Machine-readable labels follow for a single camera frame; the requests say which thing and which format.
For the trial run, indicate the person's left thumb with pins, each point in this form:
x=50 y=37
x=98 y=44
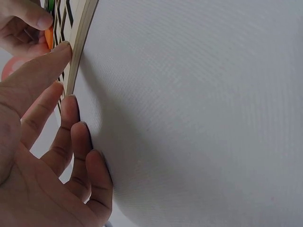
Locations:
x=45 y=67

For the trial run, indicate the green flat piece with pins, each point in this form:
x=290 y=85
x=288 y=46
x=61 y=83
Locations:
x=50 y=5

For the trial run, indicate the wooden board with dark outlines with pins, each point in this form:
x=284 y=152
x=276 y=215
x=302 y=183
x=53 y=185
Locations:
x=75 y=47

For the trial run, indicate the orange piece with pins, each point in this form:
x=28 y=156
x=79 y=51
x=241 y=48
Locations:
x=48 y=37

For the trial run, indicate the person's left hand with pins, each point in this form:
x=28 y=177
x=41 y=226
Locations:
x=30 y=175

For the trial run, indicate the person's right fingers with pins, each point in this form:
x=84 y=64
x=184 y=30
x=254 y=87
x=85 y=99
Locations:
x=35 y=15

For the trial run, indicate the person's right hand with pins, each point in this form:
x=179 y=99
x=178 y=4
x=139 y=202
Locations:
x=9 y=42

